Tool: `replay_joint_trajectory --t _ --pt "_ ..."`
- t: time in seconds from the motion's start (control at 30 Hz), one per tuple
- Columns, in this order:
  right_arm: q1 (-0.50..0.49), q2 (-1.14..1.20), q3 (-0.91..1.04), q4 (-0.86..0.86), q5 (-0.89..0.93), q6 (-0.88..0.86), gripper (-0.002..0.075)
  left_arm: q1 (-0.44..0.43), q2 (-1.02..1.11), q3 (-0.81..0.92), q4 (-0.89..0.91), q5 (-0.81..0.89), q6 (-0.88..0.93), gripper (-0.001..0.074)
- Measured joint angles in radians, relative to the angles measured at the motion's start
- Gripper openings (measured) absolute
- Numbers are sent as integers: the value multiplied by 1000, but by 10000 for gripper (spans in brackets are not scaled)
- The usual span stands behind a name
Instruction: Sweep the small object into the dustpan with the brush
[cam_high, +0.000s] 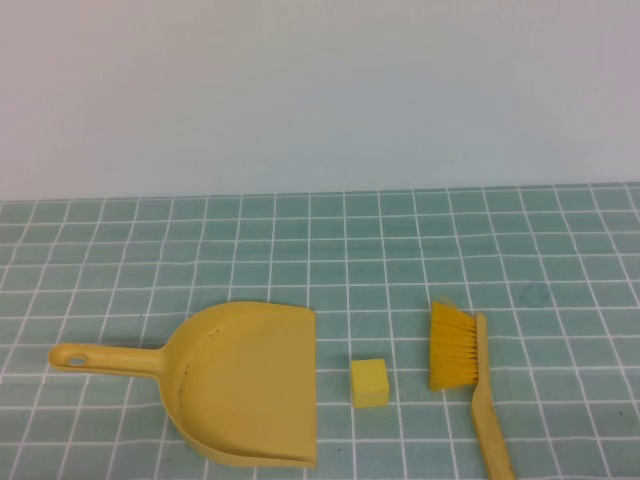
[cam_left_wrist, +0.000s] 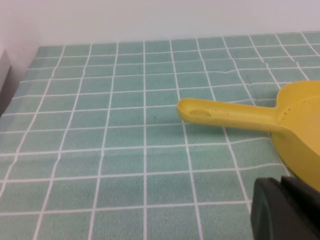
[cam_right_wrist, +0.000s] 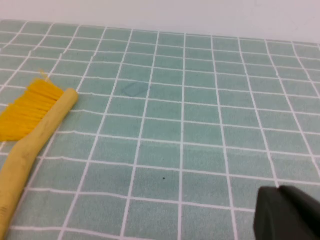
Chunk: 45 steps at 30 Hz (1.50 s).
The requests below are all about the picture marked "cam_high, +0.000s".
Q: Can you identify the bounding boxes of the small yellow foam cube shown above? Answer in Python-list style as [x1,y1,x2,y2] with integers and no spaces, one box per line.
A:
[350,358,390,410]

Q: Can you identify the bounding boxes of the yellow plastic dustpan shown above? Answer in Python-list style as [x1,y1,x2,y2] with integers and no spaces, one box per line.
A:
[47,300,319,470]

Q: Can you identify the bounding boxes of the yellow hand brush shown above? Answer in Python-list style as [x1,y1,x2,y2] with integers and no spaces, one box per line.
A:
[428,294,517,480]

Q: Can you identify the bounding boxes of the green white-grid tablecloth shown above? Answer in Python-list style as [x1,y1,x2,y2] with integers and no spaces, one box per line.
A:
[0,184,640,480]

